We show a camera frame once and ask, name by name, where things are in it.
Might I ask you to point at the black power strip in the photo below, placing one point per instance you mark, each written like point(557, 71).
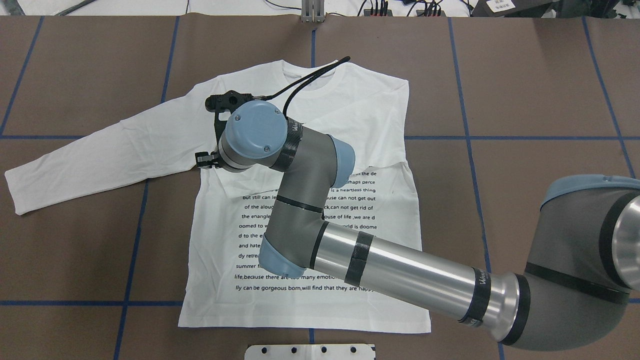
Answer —
point(407, 8)

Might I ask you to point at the aluminium frame post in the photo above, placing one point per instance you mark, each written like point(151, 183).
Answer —
point(313, 11)

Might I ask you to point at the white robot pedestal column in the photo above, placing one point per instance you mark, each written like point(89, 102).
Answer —
point(340, 351)

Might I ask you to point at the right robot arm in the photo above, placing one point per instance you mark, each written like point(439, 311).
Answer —
point(582, 265)

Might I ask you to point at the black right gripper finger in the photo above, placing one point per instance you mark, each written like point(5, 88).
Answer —
point(206, 160)

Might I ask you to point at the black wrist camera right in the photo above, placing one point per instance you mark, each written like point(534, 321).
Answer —
point(229, 101)

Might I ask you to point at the white long-sleeve printed shirt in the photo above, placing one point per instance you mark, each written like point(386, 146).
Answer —
point(226, 286)

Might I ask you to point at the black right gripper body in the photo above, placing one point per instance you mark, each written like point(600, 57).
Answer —
point(205, 159)

